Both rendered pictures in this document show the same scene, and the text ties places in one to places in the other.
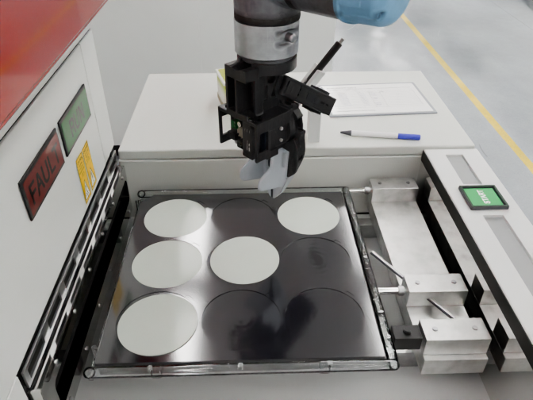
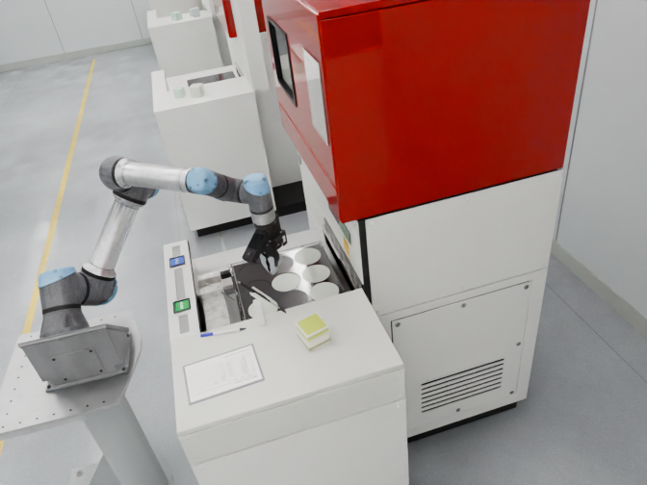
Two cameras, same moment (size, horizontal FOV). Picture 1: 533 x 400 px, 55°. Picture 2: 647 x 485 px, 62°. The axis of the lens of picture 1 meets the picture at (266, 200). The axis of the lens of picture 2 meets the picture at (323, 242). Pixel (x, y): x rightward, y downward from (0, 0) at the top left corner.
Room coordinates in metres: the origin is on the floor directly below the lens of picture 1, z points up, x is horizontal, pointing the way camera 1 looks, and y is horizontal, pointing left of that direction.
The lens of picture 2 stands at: (2.05, -0.07, 2.10)
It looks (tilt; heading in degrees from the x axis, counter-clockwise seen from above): 35 degrees down; 170
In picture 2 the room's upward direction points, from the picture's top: 8 degrees counter-clockwise
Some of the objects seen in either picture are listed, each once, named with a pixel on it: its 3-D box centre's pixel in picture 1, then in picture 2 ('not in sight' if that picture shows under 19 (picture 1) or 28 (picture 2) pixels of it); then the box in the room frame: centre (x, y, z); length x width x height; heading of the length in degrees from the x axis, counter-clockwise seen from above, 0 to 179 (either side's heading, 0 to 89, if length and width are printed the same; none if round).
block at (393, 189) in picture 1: (393, 189); not in sight; (0.74, -0.22, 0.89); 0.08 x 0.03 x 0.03; 92
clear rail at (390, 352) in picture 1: (365, 260); (237, 294); (0.56, -0.14, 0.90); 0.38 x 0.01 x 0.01; 2
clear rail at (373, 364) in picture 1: (243, 368); (275, 254); (0.37, 0.03, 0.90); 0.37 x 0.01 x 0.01; 92
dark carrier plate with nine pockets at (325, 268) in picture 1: (241, 262); (287, 281); (0.55, 0.04, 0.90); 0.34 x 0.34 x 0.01; 2
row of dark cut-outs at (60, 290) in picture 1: (81, 239); (341, 250); (0.53, 0.25, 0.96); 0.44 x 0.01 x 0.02; 2
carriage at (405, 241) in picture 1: (415, 266); (216, 311); (0.58, -0.23, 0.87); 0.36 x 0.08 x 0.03; 2
